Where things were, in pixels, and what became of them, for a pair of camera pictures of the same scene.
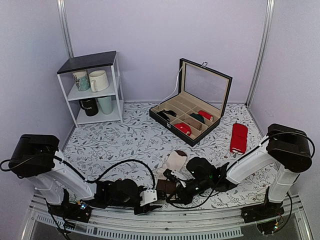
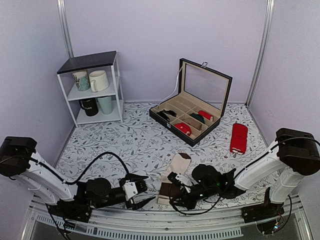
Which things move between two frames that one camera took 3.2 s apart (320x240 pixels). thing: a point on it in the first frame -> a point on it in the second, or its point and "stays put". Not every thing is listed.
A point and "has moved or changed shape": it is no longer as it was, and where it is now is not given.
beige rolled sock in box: (194, 123) stays put
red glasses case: (239, 138) stays put
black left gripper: (147, 208) -> (131, 205)
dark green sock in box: (198, 117) stays put
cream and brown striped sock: (176, 161) has moved or changed shape
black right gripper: (185, 198) stays put
